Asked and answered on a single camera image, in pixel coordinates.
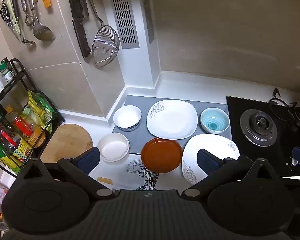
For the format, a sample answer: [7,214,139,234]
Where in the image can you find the white vent grille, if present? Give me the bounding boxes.
[107,0,140,49]

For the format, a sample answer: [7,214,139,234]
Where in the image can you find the black glass gas stove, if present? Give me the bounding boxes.
[226,96,300,180]

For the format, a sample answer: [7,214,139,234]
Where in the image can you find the red cap sauce bottle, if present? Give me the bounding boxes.
[0,122,32,161]

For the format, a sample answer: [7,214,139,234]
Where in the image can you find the black metal rack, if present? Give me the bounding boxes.
[0,58,66,178]

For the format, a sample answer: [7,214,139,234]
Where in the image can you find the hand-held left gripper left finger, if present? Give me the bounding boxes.
[15,147,117,201]

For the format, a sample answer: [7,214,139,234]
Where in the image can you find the plain white bowl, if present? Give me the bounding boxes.
[97,132,130,165]

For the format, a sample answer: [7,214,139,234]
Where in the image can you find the yellow green snack bag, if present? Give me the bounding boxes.
[27,91,57,134]

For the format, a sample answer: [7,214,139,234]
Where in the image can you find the green handle utensil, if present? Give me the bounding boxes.
[5,0,37,45]

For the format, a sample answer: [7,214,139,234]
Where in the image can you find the wire mesh strainer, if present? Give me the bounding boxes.
[81,0,120,68]

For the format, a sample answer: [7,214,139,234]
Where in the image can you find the grey dish mat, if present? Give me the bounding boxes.
[112,95,233,143]

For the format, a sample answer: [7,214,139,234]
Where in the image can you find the black handle scissors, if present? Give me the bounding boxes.
[0,2,13,26]

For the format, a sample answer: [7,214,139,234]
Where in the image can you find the square white floral plate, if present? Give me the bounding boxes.
[182,134,240,185]

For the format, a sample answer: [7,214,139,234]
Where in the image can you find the metal ladle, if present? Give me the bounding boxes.
[26,0,56,41]

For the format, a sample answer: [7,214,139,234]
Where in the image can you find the geometric print mat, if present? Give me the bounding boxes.
[89,152,190,191]

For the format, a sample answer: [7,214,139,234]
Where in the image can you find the brown round plate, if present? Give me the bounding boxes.
[141,138,183,174]

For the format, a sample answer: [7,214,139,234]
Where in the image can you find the round wooden cutting board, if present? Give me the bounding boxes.
[40,124,94,164]

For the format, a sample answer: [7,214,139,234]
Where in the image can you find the large square floral plate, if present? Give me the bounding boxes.
[146,99,199,140]

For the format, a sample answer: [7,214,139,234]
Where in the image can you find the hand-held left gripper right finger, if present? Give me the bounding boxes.
[181,149,282,201]

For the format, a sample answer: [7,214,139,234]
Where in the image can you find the blue spiral bowl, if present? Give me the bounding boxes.
[200,107,230,134]

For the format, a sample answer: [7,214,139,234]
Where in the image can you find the metal peeler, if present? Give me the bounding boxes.
[17,0,34,28]

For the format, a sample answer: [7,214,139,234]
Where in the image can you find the black cleaver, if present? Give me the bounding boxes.
[66,0,92,58]

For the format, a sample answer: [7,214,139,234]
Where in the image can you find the green cap spice jar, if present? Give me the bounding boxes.
[0,60,16,82]

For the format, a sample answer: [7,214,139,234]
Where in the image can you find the narrow vent grille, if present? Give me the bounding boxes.
[139,0,155,45]

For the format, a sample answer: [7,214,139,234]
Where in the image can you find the white bowl with blue base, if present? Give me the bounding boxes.
[113,105,142,132]

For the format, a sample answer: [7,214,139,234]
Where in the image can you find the black iron pot support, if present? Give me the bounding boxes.
[268,87,300,133]

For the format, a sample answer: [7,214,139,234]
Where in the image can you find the silver stove burner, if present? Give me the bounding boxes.
[240,109,278,147]

